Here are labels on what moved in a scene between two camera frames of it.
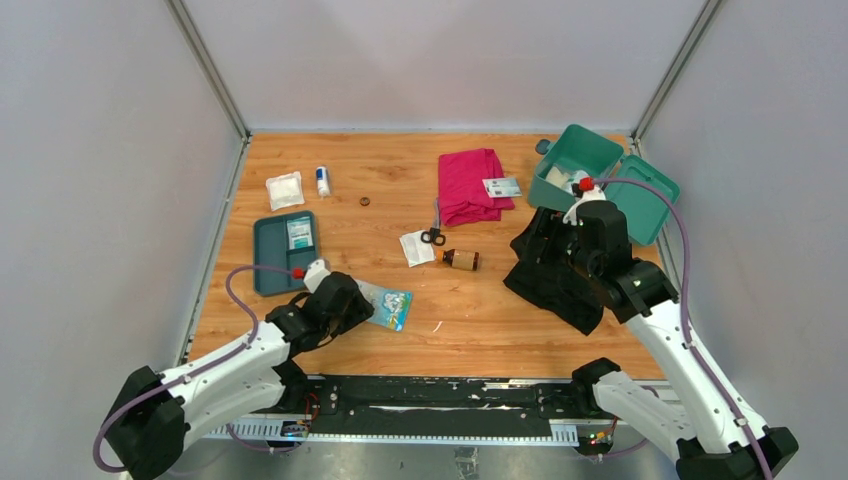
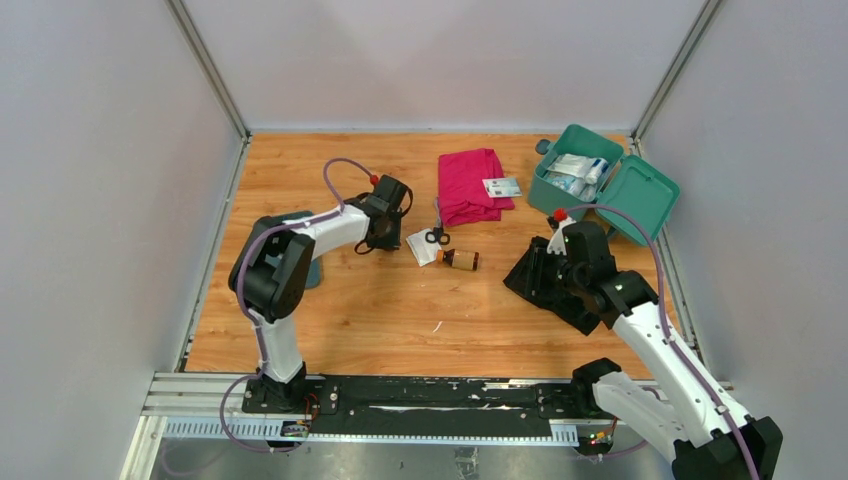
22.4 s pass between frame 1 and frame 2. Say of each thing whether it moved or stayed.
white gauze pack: moved
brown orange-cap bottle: stayed
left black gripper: moved
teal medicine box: stayed
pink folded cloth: stayed
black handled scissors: stayed
